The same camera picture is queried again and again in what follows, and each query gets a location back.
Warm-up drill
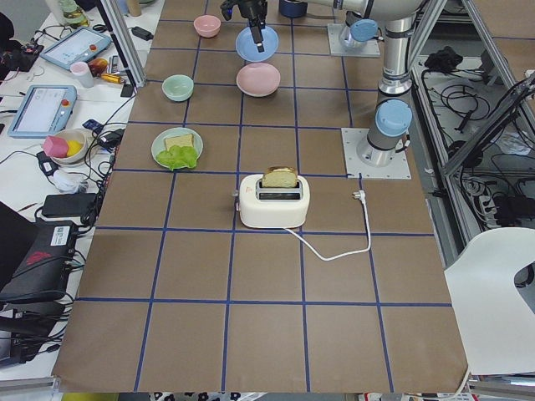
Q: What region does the red yellow mango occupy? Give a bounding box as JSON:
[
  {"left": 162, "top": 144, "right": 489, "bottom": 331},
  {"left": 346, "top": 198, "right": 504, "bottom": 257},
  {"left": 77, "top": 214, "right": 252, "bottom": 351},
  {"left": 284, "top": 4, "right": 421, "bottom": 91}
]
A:
[{"left": 87, "top": 58, "right": 109, "bottom": 77}]

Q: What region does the white toaster power cable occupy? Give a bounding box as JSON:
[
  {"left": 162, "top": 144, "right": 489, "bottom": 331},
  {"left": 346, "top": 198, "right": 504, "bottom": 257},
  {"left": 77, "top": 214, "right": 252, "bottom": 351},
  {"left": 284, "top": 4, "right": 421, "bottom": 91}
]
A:
[{"left": 282, "top": 188, "right": 373, "bottom": 262}]

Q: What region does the right teach pendant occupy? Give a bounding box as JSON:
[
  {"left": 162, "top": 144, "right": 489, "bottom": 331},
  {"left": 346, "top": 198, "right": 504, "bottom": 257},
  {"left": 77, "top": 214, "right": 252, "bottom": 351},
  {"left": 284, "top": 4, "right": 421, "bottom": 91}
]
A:
[{"left": 40, "top": 27, "right": 112, "bottom": 70}]

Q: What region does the green bowl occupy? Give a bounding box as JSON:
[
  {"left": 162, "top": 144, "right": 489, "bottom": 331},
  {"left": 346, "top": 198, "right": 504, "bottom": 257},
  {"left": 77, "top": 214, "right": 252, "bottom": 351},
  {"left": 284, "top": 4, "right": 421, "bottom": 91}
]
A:
[{"left": 161, "top": 74, "right": 194, "bottom": 102}]

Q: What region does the left teach pendant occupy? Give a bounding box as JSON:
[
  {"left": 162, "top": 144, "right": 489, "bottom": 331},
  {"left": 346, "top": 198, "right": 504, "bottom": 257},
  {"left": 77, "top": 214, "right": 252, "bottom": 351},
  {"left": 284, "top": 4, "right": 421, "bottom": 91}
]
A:
[{"left": 8, "top": 85, "right": 77, "bottom": 139}]

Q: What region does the green plate with sandwich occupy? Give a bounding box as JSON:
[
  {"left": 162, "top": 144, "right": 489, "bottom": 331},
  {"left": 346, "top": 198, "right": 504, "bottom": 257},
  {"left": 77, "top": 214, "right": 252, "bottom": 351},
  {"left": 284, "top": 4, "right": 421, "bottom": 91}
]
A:
[{"left": 151, "top": 128, "right": 203, "bottom": 170}]

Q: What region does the green lettuce leaf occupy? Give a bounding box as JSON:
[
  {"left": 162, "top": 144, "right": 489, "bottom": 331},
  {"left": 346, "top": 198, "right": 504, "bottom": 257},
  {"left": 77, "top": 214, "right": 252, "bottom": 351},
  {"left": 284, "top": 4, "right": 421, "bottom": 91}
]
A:
[{"left": 155, "top": 146, "right": 198, "bottom": 170}]

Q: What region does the aluminium frame post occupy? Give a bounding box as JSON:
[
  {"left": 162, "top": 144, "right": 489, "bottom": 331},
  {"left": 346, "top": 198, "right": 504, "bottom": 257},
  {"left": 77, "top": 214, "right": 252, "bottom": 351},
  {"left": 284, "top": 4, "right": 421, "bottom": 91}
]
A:
[{"left": 96, "top": 0, "right": 146, "bottom": 89}]

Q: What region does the toast slice in toaster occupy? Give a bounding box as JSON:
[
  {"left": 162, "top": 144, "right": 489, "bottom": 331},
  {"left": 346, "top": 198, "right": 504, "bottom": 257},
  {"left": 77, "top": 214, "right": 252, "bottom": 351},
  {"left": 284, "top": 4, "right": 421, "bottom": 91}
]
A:
[{"left": 262, "top": 166, "right": 298, "bottom": 188}]

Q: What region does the white chair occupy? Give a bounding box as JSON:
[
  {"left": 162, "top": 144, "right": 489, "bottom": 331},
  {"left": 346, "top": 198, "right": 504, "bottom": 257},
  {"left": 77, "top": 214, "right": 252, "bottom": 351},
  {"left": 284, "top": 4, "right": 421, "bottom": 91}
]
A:
[{"left": 445, "top": 227, "right": 534, "bottom": 375}]

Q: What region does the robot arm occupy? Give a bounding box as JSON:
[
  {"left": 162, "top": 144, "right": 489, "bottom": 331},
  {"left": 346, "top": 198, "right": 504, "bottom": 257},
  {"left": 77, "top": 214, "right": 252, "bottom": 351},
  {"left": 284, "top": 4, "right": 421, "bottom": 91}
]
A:
[
  {"left": 222, "top": 1, "right": 378, "bottom": 53},
  {"left": 321, "top": 1, "right": 425, "bottom": 167}
]

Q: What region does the cream white toaster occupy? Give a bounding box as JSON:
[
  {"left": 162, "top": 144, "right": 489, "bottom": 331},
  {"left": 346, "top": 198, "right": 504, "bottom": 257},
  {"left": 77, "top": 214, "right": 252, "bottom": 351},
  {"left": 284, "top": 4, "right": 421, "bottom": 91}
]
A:
[{"left": 237, "top": 174, "right": 310, "bottom": 229}]

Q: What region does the orange handled tool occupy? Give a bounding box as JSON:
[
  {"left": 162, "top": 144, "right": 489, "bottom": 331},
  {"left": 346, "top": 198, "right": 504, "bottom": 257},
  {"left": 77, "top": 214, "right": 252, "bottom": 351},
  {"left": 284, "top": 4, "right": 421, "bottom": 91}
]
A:
[{"left": 99, "top": 73, "right": 125, "bottom": 84}]

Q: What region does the blue plate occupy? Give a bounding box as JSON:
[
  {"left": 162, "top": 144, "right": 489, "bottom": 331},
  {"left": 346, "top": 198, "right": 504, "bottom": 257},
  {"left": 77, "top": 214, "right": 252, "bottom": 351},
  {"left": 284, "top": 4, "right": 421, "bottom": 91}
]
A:
[{"left": 235, "top": 27, "right": 279, "bottom": 63}]

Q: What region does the pink plate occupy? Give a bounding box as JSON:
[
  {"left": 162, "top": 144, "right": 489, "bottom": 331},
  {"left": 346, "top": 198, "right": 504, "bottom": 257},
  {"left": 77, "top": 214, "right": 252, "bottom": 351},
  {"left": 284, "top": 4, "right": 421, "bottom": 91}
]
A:
[{"left": 236, "top": 63, "right": 281, "bottom": 97}]

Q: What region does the pink cup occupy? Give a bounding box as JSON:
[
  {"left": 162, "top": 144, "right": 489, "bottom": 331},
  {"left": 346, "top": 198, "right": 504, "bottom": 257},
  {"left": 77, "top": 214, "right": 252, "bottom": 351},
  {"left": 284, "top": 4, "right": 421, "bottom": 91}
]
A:
[{"left": 69, "top": 62, "right": 94, "bottom": 88}]

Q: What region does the white bowl with fruit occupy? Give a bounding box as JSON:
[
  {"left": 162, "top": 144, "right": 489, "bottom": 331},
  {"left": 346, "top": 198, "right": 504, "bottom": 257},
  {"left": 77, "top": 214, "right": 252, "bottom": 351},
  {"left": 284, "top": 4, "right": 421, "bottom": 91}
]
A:
[{"left": 43, "top": 129, "right": 92, "bottom": 166}]

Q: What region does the dark blue saucepan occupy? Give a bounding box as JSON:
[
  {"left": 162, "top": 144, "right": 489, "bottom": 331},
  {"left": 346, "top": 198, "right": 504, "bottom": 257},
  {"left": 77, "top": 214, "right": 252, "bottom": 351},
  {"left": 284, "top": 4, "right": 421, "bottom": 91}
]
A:
[{"left": 278, "top": 0, "right": 308, "bottom": 18}]

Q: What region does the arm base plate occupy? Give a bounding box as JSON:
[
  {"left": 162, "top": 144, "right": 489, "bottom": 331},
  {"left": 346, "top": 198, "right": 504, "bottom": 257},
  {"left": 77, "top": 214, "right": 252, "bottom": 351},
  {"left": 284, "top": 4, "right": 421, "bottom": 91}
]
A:
[
  {"left": 327, "top": 23, "right": 380, "bottom": 58},
  {"left": 341, "top": 128, "right": 411, "bottom": 180}
]

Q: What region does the black power adapter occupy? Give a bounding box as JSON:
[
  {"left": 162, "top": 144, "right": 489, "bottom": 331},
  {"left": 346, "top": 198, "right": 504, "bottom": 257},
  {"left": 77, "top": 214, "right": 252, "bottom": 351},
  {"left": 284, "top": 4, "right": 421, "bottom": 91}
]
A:
[{"left": 130, "top": 26, "right": 154, "bottom": 41}]

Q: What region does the bread slice on plate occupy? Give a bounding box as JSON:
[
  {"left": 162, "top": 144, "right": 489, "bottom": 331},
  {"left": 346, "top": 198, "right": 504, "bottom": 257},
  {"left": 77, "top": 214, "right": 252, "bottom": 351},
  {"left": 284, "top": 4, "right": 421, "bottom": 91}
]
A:
[{"left": 164, "top": 134, "right": 194, "bottom": 150}]

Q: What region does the pink bowl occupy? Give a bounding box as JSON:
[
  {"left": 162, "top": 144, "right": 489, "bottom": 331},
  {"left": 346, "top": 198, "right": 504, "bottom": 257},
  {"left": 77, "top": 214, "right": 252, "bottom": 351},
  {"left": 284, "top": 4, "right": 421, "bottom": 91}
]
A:
[{"left": 193, "top": 14, "right": 222, "bottom": 38}]

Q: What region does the teach pendant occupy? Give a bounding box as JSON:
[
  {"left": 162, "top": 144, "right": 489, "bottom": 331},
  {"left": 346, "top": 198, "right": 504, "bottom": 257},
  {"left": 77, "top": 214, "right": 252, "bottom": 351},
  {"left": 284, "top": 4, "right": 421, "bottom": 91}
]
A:
[
  {"left": 40, "top": 27, "right": 112, "bottom": 70},
  {"left": 8, "top": 85, "right": 77, "bottom": 139}
]

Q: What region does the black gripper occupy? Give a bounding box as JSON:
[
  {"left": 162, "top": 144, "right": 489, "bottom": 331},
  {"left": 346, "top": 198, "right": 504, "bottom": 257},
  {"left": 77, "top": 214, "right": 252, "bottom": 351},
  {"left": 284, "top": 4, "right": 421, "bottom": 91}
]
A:
[{"left": 237, "top": 0, "right": 268, "bottom": 53}]

